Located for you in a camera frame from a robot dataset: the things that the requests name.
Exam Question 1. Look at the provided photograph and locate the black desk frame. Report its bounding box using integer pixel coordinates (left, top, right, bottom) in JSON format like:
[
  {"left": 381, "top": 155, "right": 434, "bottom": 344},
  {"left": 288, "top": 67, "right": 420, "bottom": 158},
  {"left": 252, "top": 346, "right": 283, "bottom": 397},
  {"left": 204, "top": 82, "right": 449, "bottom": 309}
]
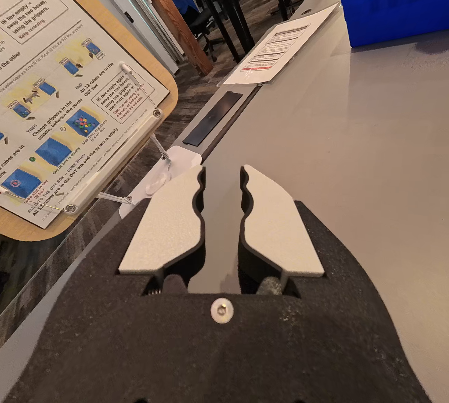
[{"left": 181, "top": 0, "right": 257, "bottom": 64}]

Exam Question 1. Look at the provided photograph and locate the blue plastic bin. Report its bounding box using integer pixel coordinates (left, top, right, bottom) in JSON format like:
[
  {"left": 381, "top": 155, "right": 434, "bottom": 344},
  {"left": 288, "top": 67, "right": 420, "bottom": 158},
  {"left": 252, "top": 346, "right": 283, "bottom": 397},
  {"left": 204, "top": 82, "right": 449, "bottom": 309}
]
[{"left": 336, "top": 0, "right": 449, "bottom": 48}]

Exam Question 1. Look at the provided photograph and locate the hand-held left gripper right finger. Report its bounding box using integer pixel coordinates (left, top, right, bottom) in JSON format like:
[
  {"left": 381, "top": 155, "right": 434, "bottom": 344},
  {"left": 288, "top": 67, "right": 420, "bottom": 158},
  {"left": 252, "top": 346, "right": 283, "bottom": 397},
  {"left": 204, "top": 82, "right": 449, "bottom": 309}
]
[{"left": 238, "top": 164, "right": 325, "bottom": 294}]

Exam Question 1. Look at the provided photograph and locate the black desk flap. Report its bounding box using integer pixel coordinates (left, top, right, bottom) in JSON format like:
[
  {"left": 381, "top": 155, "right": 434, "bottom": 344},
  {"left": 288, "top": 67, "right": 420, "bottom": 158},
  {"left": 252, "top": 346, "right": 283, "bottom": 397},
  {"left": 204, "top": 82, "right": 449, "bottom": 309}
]
[{"left": 182, "top": 91, "right": 243, "bottom": 146}]

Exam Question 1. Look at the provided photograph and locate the wooden backing board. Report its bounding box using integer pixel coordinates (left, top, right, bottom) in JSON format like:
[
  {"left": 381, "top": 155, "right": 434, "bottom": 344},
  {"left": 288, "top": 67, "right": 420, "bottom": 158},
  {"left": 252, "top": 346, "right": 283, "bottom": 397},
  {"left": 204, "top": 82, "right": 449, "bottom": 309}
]
[{"left": 0, "top": 0, "right": 179, "bottom": 244}]

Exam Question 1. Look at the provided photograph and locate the white cabinet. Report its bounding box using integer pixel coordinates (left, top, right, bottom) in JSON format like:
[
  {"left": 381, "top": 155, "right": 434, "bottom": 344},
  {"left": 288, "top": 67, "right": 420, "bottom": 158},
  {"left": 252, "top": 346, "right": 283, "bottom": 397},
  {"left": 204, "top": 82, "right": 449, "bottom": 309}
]
[{"left": 74, "top": 0, "right": 179, "bottom": 76}]

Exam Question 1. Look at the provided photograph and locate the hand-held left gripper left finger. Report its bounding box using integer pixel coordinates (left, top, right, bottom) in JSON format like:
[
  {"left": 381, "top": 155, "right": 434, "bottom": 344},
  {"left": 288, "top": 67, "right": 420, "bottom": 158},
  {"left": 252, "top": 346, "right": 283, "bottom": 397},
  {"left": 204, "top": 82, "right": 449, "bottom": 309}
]
[{"left": 119, "top": 164, "right": 207, "bottom": 286}]

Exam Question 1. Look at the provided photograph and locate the laminated paper sheet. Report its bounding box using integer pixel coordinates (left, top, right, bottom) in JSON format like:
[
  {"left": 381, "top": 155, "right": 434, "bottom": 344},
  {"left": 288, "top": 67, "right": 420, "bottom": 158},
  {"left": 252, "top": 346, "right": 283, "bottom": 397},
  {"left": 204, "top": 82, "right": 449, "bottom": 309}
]
[{"left": 217, "top": 3, "right": 340, "bottom": 86}]

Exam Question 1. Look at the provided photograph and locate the wooden post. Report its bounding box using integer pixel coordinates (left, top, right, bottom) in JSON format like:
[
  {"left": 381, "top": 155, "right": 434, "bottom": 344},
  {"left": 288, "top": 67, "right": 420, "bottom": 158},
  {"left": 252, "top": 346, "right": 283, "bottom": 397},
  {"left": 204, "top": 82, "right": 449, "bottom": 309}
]
[{"left": 123, "top": 0, "right": 214, "bottom": 77}]

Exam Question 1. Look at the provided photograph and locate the printed instruction sheet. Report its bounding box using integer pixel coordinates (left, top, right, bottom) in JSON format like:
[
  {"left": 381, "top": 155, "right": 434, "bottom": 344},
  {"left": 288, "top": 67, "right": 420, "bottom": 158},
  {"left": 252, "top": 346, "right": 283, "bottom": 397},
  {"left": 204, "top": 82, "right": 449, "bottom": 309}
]
[{"left": 0, "top": 0, "right": 170, "bottom": 230}]

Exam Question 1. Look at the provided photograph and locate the black office chair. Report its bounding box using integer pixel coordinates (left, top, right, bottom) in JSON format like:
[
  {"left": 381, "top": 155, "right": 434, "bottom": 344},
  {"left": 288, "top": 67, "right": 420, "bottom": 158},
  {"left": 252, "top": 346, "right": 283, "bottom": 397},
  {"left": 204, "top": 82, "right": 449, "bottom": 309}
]
[{"left": 186, "top": 11, "right": 225, "bottom": 62}]

